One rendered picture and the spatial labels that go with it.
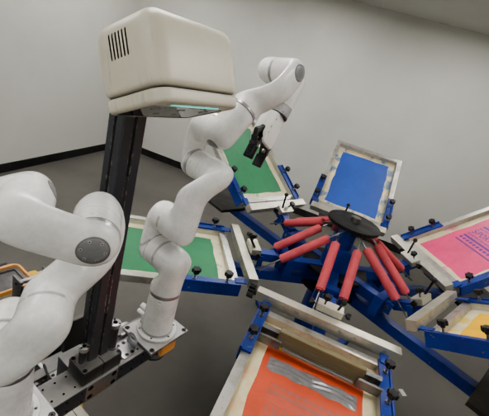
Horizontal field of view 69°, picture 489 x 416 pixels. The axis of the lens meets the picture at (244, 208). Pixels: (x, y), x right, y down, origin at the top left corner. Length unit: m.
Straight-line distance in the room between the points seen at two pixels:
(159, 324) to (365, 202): 2.16
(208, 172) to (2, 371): 0.59
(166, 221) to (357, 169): 2.39
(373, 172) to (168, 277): 2.47
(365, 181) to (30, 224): 2.80
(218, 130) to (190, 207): 0.22
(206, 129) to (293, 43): 4.54
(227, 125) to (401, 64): 4.51
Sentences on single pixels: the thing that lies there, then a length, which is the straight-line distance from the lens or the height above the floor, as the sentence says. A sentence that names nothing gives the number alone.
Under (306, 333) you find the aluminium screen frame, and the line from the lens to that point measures 1.69.
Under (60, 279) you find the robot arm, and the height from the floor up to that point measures 1.55.
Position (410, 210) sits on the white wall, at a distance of 5.61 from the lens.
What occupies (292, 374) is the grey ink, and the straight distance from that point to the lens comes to 1.53.
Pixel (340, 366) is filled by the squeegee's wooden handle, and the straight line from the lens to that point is 1.56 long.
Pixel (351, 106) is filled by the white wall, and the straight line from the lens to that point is 5.33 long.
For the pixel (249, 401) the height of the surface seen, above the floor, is 0.96.
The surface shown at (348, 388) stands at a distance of 1.62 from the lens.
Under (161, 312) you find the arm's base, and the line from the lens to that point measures 1.15.
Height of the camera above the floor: 2.00
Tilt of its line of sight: 22 degrees down
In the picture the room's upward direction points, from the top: 17 degrees clockwise
